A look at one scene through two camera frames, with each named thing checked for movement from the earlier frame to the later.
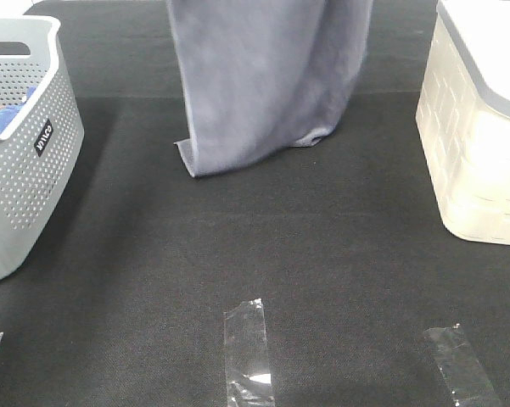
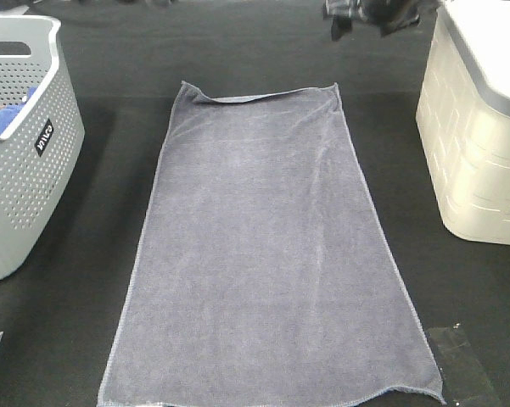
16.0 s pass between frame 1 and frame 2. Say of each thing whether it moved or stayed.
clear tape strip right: stayed
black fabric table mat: stayed
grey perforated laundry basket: stayed
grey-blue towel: moved
